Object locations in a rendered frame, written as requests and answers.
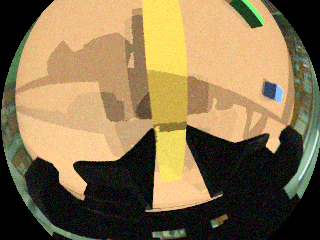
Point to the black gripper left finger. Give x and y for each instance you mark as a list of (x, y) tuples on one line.
[(135, 170)]

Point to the blue rectangular block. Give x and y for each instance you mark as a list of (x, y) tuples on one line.
[(273, 90)]

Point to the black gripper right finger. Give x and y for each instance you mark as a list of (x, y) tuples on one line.
[(217, 158)]

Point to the yellow bar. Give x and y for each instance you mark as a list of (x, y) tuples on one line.
[(168, 83)]

